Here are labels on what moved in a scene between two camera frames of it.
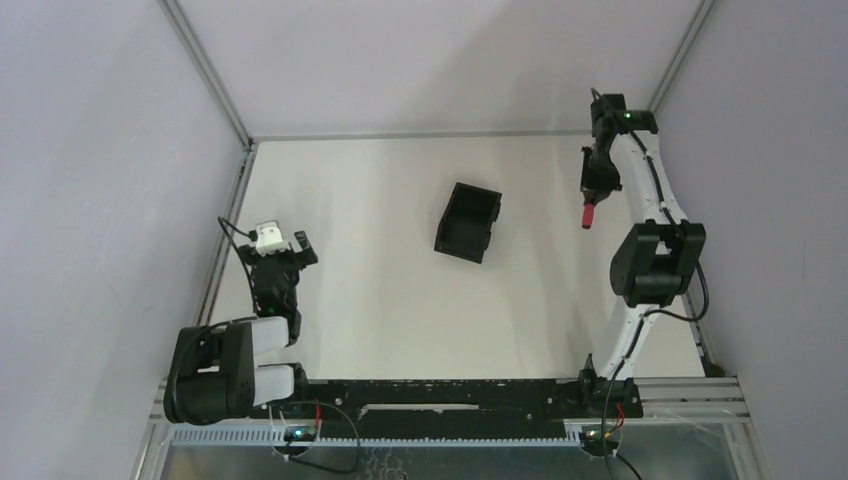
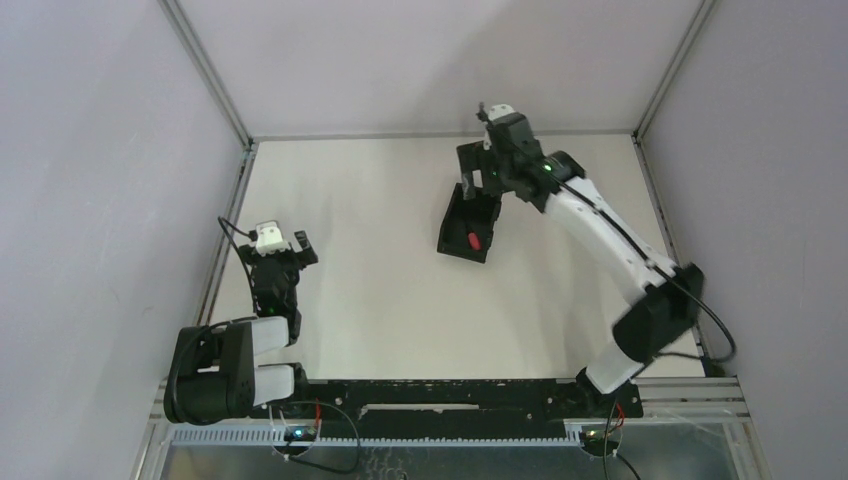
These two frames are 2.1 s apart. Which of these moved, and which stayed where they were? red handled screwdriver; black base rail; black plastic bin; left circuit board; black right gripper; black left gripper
Moved: black right gripper; red handled screwdriver
Stayed: left circuit board; black left gripper; black plastic bin; black base rail
